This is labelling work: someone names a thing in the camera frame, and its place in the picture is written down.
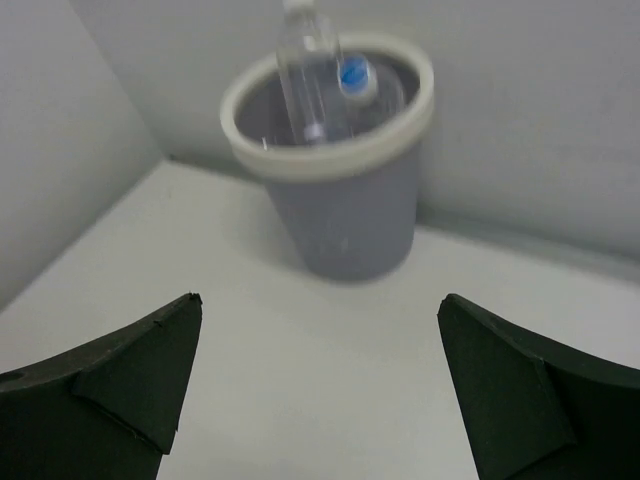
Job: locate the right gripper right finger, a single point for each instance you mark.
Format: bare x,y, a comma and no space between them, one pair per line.
534,408

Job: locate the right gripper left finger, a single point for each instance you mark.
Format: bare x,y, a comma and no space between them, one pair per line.
107,409

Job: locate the clear bottle blue-white cap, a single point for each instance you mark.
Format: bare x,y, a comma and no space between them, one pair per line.
373,93

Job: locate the clear bottle cream label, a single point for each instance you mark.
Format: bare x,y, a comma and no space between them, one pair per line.
308,56

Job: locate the grey plastic waste bin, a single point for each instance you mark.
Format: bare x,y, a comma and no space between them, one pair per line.
349,207

